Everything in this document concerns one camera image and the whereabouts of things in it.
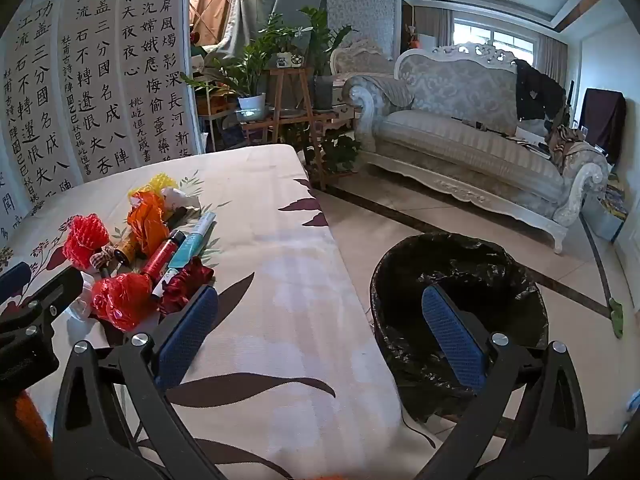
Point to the ornate white grey sofa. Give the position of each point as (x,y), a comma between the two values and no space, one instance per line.
(450,140)

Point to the red plastic bag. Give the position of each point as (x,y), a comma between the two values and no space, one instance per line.
(122,300)

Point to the red foam fruit net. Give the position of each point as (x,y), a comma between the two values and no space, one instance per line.
(85,240)

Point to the orange plastic bag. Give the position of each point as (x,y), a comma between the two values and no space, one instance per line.
(147,225)

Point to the dark red wrapper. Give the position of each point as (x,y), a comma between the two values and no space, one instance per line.
(185,280)

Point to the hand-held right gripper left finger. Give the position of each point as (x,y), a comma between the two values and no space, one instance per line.
(187,330)

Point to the brown curtain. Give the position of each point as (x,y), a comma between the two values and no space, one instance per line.
(212,0)

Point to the green slipper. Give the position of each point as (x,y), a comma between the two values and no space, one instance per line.
(617,317)

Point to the clear storage box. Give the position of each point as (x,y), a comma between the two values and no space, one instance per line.
(605,215)

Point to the white tube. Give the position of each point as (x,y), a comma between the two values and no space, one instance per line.
(161,285)

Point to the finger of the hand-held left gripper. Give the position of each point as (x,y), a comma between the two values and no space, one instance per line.
(15,277)
(60,290)

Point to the plant in patterned pot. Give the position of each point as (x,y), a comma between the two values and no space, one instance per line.
(289,60)

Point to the black pen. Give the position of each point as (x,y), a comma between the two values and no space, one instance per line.
(177,217)

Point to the pile of papers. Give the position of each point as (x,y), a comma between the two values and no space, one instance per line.
(530,140)

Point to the dark maroon cloth cover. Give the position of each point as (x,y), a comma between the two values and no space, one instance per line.
(605,120)

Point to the yellow foam fruit net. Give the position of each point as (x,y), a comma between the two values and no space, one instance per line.
(160,185)

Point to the brown patterned cloth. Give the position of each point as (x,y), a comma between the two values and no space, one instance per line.
(565,142)

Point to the beige window curtain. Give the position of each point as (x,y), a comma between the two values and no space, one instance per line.
(550,55)
(432,27)

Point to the person's left forearm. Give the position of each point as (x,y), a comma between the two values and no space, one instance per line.
(32,425)

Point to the ornate white armchair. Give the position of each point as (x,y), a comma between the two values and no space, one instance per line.
(357,57)

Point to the tall plant in dark pot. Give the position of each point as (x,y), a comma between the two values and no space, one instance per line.
(322,92)

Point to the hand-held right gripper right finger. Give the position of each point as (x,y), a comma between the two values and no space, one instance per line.
(452,335)

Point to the black stick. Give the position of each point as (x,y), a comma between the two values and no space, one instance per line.
(475,124)

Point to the wooden plant stand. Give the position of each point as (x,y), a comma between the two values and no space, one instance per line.
(290,120)

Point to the teal tube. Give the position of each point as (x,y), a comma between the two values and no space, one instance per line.
(192,242)

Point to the floral beige tablecloth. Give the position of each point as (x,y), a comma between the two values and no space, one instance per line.
(280,260)

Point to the bin with black liner bag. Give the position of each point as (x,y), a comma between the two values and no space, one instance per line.
(475,265)

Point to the green plant in white pot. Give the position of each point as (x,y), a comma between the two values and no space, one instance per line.
(251,105)

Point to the red bottle with black cap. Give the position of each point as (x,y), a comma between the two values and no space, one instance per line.
(162,257)

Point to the clear plastic wrapper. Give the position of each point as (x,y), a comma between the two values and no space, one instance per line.
(80,302)

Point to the white paper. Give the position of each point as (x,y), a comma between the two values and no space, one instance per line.
(175,197)

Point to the amber bottle with orange label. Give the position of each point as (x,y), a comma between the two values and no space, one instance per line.
(127,252)

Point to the black jacket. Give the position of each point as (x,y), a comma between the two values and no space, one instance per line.
(537,90)

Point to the low leafy green plant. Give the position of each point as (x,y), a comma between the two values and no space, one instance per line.
(340,152)

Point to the window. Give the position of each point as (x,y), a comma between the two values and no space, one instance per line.
(495,40)

